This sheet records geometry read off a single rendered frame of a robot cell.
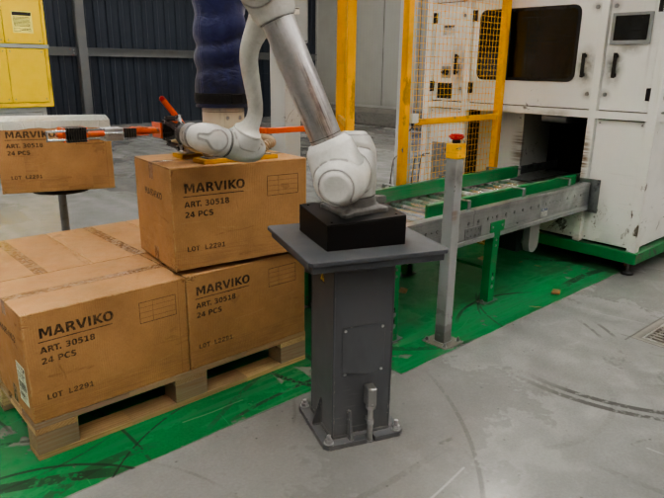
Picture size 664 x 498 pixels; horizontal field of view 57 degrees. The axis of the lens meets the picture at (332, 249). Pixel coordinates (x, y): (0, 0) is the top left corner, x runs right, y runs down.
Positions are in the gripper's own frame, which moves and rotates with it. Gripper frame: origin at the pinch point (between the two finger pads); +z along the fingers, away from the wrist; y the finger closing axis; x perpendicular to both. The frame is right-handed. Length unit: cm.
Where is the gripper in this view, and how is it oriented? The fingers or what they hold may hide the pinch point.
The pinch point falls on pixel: (162, 129)
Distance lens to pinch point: 249.7
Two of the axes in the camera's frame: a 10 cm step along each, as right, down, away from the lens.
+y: -0.2, 9.6, 2.9
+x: 7.5, -1.8, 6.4
